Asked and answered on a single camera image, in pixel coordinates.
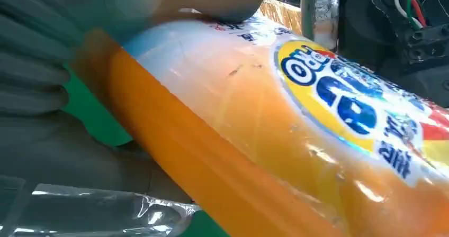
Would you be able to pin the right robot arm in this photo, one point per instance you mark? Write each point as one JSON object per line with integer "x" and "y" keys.
{"x": 31, "y": 46}

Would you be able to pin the yellow sheet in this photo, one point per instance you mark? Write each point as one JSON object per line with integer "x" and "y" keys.
{"x": 280, "y": 13}

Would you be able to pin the green table mat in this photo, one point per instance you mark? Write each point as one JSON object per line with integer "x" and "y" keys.
{"x": 98, "y": 123}

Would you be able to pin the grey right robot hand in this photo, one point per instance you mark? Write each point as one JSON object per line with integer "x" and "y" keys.
{"x": 77, "y": 158}

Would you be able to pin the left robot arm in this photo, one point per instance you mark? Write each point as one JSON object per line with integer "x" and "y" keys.
{"x": 396, "y": 35}

